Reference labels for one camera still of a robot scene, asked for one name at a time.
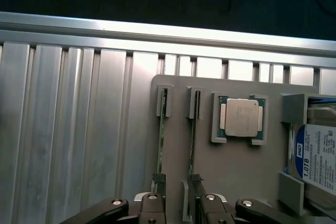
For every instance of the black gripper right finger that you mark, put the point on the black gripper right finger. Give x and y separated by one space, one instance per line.
212 208

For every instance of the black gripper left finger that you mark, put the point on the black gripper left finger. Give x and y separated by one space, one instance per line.
153 208

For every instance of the green RAM stick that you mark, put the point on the green RAM stick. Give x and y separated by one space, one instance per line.
193 140
160 142

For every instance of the grey parts rack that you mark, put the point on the grey parts rack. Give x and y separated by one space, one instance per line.
236 169

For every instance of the silver CPU chip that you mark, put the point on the silver CPU chip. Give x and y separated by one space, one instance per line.
241 117

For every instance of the hard disk with blue label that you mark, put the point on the hard disk with blue label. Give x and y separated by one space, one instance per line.
317 153

